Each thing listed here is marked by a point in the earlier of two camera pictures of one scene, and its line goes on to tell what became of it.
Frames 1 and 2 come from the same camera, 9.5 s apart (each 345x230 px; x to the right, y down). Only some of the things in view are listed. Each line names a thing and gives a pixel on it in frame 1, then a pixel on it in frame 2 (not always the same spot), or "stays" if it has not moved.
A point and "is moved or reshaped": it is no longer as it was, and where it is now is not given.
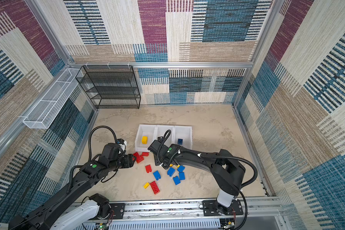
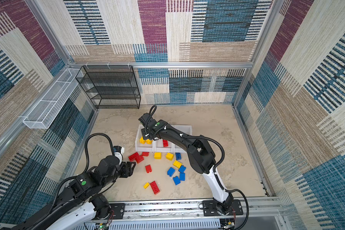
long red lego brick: x=155 y=188 is moved or reshaped
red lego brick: x=139 y=158 stays
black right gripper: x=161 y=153 -> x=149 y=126
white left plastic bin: x=145 y=135 stays
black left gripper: x=129 y=160 -> x=127 y=168
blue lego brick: x=170 y=171 stays
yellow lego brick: x=144 y=140 stays
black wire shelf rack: x=110 y=86 stays
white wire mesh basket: x=46 y=111 stays
